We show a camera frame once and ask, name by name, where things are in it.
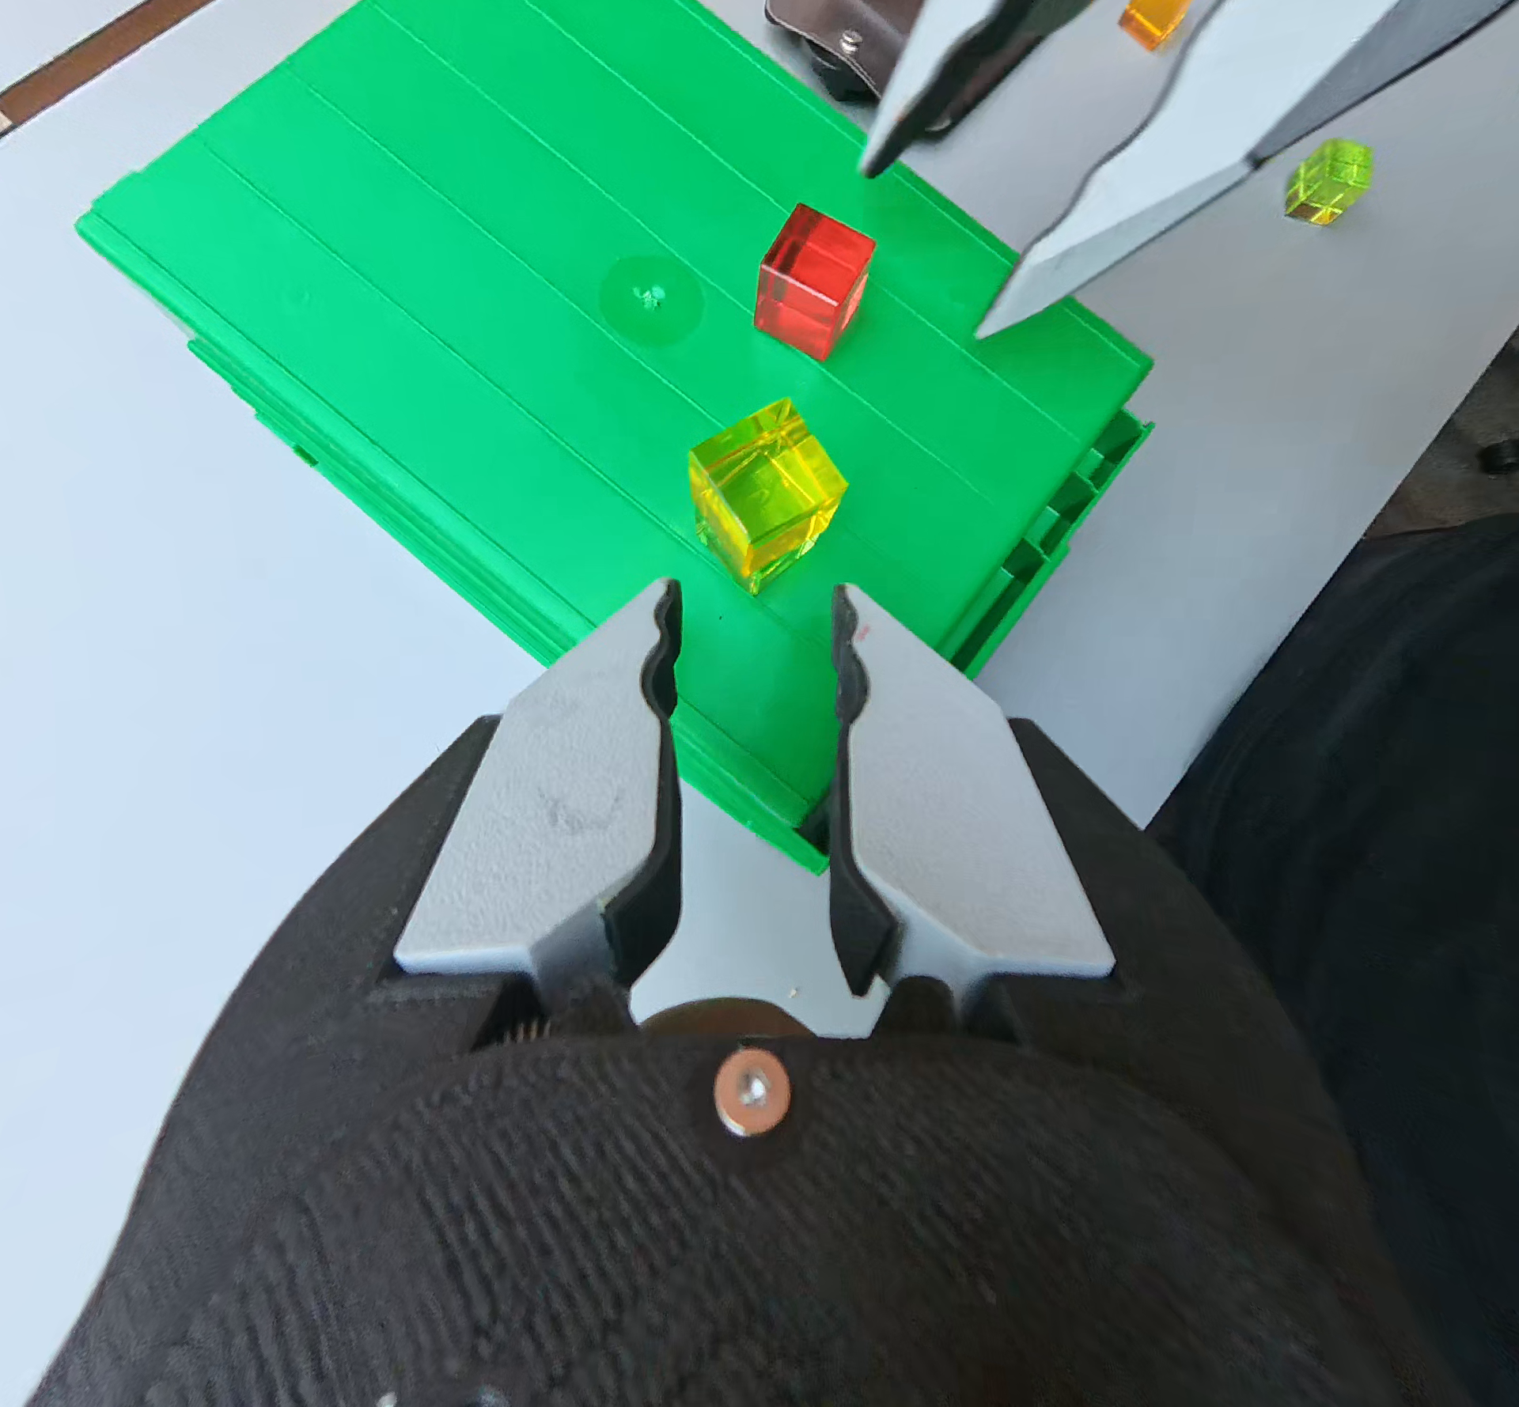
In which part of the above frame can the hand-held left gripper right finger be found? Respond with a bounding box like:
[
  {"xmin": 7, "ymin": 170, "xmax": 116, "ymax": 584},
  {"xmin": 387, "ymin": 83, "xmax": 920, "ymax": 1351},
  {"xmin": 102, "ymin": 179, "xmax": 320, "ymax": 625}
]
[{"xmin": 827, "ymin": 586, "xmax": 1119, "ymax": 1031}]

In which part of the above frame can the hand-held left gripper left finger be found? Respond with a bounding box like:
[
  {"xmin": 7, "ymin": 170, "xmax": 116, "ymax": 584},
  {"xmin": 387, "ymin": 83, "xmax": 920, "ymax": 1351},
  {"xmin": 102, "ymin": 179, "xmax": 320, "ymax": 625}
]
[{"xmin": 391, "ymin": 581, "xmax": 687, "ymax": 1006}]

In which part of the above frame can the red transparent cube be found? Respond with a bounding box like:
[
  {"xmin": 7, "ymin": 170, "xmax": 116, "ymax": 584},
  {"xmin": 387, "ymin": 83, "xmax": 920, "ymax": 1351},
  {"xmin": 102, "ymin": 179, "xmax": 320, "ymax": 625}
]
[{"xmin": 754, "ymin": 203, "xmax": 879, "ymax": 363}]

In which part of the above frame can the yellow transparent cube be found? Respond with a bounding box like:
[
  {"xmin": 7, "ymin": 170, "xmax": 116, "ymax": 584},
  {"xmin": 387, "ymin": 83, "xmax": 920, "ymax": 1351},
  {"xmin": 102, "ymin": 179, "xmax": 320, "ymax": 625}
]
[{"xmin": 689, "ymin": 399, "xmax": 850, "ymax": 598}]

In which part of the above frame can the green plastic box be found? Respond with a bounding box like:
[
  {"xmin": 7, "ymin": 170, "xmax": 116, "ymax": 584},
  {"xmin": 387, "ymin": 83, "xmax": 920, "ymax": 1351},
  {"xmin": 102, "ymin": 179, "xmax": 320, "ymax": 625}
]
[{"xmin": 73, "ymin": 0, "xmax": 1156, "ymax": 875}]

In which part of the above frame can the white desk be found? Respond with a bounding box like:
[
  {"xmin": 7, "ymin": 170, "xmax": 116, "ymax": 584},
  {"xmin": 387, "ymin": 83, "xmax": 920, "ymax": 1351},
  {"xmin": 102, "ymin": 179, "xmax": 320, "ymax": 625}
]
[{"xmin": 0, "ymin": 0, "xmax": 1519, "ymax": 1407}]

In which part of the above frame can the orange transparent cube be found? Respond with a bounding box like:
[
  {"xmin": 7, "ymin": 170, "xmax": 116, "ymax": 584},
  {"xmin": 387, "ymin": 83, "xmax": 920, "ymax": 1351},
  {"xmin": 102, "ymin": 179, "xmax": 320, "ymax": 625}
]
[{"xmin": 1119, "ymin": 0, "xmax": 1211, "ymax": 53}]

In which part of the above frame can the lime green transparent cube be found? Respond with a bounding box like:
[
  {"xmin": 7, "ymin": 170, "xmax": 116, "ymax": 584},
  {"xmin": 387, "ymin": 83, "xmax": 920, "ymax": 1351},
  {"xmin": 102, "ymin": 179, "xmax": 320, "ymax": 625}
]
[{"xmin": 1284, "ymin": 138, "xmax": 1377, "ymax": 228}]

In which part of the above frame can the person's dark clothing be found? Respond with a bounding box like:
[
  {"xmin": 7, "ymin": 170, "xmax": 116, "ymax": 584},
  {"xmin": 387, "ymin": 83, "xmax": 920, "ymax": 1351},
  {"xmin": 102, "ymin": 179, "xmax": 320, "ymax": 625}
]
[{"xmin": 1145, "ymin": 518, "xmax": 1519, "ymax": 1407}]

